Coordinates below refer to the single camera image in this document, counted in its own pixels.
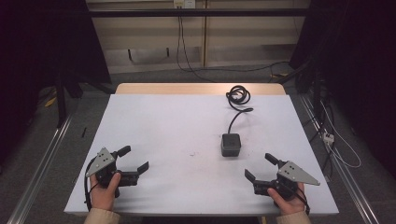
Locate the black wall socket cable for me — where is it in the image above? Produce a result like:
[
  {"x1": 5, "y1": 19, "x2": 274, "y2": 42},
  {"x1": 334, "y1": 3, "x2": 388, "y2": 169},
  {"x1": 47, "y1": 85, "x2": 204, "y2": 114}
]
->
[{"x1": 176, "y1": 7, "x2": 291, "y2": 84}]

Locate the black horizontal bar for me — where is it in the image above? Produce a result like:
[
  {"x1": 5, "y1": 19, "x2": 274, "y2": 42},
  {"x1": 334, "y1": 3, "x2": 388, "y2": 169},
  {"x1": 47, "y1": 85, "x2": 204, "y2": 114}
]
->
[{"x1": 88, "y1": 7, "x2": 312, "y2": 19}]

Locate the right hand-held gripper black cable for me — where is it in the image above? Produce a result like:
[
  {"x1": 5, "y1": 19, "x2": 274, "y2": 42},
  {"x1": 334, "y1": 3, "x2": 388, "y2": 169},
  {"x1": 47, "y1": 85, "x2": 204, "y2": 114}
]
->
[{"x1": 294, "y1": 186, "x2": 312, "y2": 217}]

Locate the black floor cables bundle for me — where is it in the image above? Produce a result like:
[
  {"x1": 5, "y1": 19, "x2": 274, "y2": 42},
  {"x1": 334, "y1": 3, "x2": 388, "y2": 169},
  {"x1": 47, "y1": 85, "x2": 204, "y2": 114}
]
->
[{"x1": 294, "y1": 69, "x2": 336, "y2": 180}]

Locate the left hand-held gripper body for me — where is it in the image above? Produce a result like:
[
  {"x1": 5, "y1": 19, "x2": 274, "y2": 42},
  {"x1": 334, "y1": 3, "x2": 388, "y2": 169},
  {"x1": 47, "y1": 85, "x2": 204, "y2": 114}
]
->
[{"x1": 85, "y1": 147, "x2": 140, "y2": 189}]

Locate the hand-held gripper black cable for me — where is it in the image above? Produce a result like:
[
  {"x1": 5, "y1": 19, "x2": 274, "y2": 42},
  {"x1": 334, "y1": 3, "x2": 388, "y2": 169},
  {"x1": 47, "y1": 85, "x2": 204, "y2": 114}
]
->
[
  {"x1": 83, "y1": 158, "x2": 98, "y2": 213},
  {"x1": 294, "y1": 186, "x2": 312, "y2": 217}
]

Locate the person's left hand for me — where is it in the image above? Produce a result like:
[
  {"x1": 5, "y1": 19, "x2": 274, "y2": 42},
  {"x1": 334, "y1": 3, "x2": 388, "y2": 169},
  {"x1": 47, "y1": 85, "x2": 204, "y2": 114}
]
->
[{"x1": 89, "y1": 172, "x2": 122, "y2": 213}]

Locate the person's right hand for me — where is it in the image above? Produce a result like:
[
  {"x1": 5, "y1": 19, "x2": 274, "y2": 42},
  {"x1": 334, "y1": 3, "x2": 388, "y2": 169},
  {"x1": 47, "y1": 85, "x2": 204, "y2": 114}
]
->
[{"x1": 267, "y1": 182, "x2": 308, "y2": 217}]

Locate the black power adapter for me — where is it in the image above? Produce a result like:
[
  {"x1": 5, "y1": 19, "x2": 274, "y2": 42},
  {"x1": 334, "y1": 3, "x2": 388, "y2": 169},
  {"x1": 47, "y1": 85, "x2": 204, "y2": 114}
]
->
[{"x1": 220, "y1": 133, "x2": 243, "y2": 158}]

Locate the aluminium floor rail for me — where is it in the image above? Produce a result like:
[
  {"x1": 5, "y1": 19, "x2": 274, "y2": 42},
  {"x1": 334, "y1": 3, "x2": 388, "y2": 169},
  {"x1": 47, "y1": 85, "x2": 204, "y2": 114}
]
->
[
  {"x1": 299, "y1": 92, "x2": 381, "y2": 224},
  {"x1": 6, "y1": 114, "x2": 75, "y2": 224}
]

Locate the black curtain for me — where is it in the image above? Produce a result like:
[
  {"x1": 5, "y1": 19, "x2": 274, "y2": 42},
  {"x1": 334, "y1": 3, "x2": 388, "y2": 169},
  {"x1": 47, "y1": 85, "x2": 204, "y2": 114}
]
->
[
  {"x1": 289, "y1": 0, "x2": 396, "y2": 171},
  {"x1": 0, "y1": 0, "x2": 112, "y2": 166}
]

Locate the white wall socket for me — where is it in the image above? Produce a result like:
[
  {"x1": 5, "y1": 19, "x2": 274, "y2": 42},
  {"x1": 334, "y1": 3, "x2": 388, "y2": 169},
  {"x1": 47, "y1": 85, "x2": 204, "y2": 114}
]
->
[{"x1": 173, "y1": 0, "x2": 197, "y2": 9}]

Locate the black metal stand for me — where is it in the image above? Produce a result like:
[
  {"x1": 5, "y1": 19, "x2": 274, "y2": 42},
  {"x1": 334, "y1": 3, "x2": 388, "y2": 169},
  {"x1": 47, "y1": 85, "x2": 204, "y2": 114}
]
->
[{"x1": 53, "y1": 70, "x2": 68, "y2": 129}]

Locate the white table cover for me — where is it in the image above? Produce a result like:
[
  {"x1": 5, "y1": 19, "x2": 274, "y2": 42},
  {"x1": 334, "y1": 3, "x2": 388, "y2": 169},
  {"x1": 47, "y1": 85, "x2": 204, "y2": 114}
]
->
[{"x1": 63, "y1": 92, "x2": 340, "y2": 217}]

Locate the black adapter cable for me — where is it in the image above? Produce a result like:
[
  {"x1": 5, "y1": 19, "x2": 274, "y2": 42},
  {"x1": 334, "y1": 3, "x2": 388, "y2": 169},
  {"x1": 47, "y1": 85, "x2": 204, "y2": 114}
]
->
[{"x1": 225, "y1": 84, "x2": 254, "y2": 135}]

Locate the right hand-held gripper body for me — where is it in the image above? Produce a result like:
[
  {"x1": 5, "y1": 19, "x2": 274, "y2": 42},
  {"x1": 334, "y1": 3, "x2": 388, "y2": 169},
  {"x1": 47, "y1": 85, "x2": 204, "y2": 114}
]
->
[{"x1": 252, "y1": 160, "x2": 321, "y2": 201}]

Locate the left hand-held gripper black cable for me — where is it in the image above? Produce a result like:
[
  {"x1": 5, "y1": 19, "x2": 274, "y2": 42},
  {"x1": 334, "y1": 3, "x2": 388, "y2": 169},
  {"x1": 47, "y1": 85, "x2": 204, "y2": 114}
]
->
[{"x1": 83, "y1": 158, "x2": 98, "y2": 213}]

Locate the white floor cable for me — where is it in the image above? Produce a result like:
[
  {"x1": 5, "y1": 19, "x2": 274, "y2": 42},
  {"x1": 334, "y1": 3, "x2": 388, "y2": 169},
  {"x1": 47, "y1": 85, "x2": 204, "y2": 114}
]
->
[{"x1": 319, "y1": 99, "x2": 362, "y2": 170}]

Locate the yellow floor tape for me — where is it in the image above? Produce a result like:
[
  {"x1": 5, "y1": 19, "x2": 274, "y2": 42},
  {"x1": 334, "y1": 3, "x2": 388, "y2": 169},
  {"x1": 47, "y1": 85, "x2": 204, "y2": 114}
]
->
[{"x1": 44, "y1": 95, "x2": 58, "y2": 108}]

